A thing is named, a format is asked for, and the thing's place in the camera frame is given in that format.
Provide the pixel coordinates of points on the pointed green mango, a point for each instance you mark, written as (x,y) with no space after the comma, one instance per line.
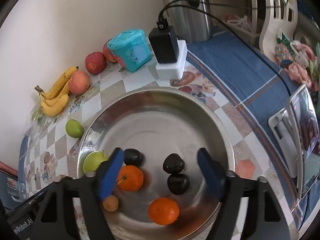
(74,128)

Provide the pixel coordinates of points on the blue plaid tablecloth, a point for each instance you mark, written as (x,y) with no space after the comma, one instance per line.
(258,89)

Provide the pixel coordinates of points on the white wooden chair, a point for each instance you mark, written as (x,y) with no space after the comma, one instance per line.
(281,15)

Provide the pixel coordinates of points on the colourful clutter pile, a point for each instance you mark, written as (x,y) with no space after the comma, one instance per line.
(300,61)

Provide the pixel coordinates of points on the round green apple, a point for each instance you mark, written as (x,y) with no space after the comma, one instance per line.
(93,161)

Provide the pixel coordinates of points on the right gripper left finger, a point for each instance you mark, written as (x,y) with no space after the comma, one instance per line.
(56,218)

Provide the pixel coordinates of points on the steel thermos jug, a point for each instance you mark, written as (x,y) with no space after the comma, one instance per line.
(190,19)

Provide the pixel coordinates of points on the orange tangerine bottom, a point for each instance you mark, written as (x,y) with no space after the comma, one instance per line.
(163,211)

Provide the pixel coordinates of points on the right red apple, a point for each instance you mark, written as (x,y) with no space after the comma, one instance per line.
(108,55)

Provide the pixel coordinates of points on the dark plum top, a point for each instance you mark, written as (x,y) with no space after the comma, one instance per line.
(133,157)

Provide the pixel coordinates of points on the middle red apple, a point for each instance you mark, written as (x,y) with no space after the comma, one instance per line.
(95,62)

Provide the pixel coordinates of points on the dark plum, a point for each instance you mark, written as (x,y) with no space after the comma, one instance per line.
(173,164)
(178,184)
(133,157)

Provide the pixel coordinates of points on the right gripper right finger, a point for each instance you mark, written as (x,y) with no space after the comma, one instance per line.
(264,217)

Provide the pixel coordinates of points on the glass mug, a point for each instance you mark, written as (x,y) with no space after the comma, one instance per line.
(16,190)

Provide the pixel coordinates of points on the smartphone on stand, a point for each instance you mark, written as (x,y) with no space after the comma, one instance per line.
(305,131)

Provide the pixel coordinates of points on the teal plastic box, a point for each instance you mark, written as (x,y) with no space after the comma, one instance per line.
(130,49)

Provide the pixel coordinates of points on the black charger on white base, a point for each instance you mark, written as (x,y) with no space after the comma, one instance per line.
(170,52)

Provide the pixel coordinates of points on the banana bunch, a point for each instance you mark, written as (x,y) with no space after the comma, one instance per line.
(53,102)

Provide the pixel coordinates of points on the large steel plate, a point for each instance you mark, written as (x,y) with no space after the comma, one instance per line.
(158,122)

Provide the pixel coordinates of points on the dark plum bottom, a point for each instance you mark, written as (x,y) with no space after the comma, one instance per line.
(178,184)

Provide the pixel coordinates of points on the pale pink apple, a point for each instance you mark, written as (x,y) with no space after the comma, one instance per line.
(79,83)

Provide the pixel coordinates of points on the orange tangerine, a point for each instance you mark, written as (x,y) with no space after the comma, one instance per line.
(130,178)
(163,211)

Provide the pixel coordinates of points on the red apple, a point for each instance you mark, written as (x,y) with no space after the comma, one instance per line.
(95,62)
(108,55)

